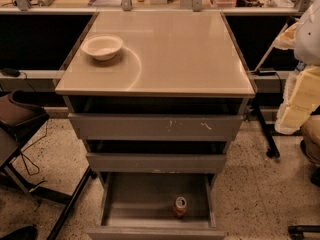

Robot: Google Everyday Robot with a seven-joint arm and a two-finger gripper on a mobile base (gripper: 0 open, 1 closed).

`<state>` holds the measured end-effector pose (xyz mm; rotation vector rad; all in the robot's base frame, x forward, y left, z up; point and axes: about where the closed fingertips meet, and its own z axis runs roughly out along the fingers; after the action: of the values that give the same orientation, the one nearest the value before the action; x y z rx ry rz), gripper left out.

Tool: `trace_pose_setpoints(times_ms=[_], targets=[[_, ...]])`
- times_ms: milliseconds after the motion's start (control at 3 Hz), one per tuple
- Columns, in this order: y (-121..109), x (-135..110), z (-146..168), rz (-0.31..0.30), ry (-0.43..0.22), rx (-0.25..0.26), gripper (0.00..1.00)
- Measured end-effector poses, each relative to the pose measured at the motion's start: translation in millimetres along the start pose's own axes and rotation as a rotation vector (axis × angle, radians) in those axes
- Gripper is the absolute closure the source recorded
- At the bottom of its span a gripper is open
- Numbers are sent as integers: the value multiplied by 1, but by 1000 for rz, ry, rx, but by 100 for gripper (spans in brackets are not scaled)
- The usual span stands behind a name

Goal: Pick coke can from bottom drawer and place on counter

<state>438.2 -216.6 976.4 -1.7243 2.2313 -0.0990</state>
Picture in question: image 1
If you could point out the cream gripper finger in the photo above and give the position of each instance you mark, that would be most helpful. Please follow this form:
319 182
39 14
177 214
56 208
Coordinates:
300 99

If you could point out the red coke can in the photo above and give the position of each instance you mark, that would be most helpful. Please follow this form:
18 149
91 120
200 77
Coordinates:
180 207

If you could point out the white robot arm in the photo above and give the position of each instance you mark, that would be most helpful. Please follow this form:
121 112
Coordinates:
303 37

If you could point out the grey drawer cabinet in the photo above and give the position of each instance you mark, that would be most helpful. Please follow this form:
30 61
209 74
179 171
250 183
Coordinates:
171 63

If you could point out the bottom grey open drawer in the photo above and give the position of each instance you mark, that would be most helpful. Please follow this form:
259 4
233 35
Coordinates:
138 206

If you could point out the middle grey drawer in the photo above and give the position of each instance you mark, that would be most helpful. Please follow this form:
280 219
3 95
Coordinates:
156 163

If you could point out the top grey drawer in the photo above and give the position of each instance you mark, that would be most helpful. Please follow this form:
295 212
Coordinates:
90 126

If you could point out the person tan trouser leg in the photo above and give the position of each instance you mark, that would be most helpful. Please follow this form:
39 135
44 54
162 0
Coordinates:
311 137

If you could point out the black power adapter right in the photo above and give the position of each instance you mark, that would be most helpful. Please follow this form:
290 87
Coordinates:
266 72

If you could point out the black power adapter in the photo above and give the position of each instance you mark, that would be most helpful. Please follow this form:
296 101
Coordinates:
10 72
266 72

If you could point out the white pole stand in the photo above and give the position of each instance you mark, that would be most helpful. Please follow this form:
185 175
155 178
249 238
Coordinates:
269 49

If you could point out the black chair base wheel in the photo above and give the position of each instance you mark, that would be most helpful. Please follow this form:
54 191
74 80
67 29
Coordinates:
297 232

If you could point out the white bowl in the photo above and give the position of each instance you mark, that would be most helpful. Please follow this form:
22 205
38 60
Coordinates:
102 47

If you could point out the brown office chair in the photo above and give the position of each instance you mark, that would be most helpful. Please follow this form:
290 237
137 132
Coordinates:
18 123

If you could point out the black power adapter left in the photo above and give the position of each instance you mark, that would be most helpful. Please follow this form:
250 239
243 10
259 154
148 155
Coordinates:
10 72

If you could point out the black shoe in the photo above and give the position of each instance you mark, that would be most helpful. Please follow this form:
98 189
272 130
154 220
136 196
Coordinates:
25 233

